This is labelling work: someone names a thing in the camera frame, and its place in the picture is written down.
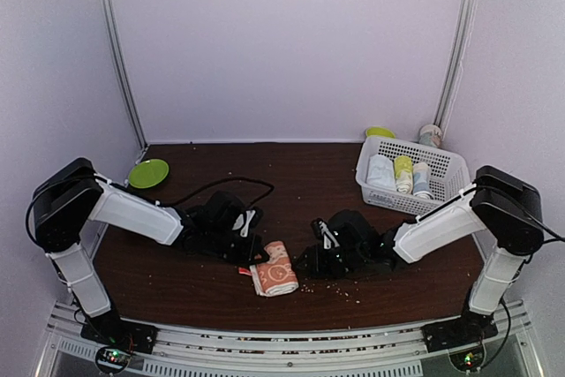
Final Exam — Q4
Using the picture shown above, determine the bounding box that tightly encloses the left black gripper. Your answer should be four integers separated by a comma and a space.
206, 227, 267, 267

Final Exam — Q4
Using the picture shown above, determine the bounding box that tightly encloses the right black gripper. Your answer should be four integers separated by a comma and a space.
292, 244, 367, 281

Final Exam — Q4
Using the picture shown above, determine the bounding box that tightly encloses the orange patterned towel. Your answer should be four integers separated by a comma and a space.
238, 241, 299, 298

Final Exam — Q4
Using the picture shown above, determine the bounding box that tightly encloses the blue polka dot towel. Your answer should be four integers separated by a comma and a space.
412, 162, 433, 200

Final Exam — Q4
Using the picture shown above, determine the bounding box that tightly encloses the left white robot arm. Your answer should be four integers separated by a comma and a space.
25, 157, 269, 345

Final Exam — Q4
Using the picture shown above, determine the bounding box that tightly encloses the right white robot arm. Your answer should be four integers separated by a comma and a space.
293, 166, 544, 343

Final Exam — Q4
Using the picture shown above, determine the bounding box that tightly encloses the white rolled towel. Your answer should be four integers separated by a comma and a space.
365, 155, 396, 190

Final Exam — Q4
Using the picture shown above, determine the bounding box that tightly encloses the green plate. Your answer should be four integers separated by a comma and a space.
128, 159, 170, 189

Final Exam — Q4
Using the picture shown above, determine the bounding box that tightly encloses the white plastic basket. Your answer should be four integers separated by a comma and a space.
355, 136, 470, 215

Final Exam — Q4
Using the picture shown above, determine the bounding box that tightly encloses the green rolled towel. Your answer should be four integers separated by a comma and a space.
393, 155, 413, 194

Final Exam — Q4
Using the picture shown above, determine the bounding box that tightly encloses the small green bowl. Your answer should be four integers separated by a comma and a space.
365, 126, 396, 139

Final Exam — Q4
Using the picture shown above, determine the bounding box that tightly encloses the patterned paper cup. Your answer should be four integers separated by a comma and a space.
418, 124, 443, 148

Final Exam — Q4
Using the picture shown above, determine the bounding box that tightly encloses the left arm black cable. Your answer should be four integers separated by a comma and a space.
24, 177, 275, 245

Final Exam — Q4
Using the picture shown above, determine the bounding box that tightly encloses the front metal rail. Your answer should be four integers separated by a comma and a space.
34, 321, 544, 377

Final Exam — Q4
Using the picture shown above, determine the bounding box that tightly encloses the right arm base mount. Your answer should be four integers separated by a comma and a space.
421, 310, 498, 373

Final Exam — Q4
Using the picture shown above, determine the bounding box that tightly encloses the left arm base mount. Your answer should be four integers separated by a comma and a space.
80, 309, 158, 375

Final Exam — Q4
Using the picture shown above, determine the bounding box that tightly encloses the right aluminium frame post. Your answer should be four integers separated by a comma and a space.
433, 0, 477, 134

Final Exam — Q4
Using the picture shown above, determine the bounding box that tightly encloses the aluminium frame post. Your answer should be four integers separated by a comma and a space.
101, 0, 148, 150
433, 0, 477, 134

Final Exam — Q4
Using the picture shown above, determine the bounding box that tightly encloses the left aluminium frame post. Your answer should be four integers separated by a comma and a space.
101, 0, 148, 150

